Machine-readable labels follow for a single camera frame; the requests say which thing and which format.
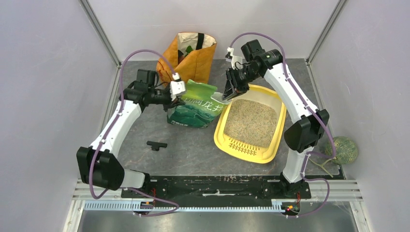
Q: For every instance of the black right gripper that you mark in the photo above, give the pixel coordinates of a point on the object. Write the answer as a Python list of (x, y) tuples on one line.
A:
[(233, 88)]

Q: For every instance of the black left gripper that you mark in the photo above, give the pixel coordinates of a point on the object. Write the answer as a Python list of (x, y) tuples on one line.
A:
[(170, 104)]

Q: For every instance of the green cat litter bag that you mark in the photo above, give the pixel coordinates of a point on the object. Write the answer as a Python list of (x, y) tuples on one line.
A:
[(202, 105)]

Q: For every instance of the yellow litter box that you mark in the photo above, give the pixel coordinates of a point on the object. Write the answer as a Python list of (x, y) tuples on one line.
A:
[(251, 126)]

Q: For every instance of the orange paper shopping bag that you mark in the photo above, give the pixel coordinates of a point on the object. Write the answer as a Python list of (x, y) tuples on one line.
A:
[(191, 54)]

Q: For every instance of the black bag clip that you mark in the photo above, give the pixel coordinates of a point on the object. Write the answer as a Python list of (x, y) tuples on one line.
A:
[(155, 146)]

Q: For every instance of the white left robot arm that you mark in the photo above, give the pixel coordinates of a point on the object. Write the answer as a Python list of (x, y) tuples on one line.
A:
[(98, 164)]

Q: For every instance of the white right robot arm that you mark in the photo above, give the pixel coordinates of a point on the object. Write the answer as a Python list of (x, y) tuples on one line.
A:
[(309, 122)]

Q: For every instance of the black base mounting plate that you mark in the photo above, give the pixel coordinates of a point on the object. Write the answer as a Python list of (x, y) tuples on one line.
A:
[(225, 190)]

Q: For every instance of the green netted melon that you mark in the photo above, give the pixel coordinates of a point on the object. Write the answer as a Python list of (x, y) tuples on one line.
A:
[(346, 152)]

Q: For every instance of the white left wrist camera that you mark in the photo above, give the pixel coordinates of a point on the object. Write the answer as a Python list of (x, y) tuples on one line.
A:
[(177, 86)]

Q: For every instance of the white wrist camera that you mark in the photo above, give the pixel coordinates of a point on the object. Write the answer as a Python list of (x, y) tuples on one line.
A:
[(235, 61), (177, 86)]

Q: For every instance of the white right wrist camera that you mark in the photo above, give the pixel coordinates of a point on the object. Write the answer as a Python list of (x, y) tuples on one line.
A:
[(235, 61)]

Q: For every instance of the aluminium slotted rail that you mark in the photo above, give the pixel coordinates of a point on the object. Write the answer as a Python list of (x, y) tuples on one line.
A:
[(156, 207)]

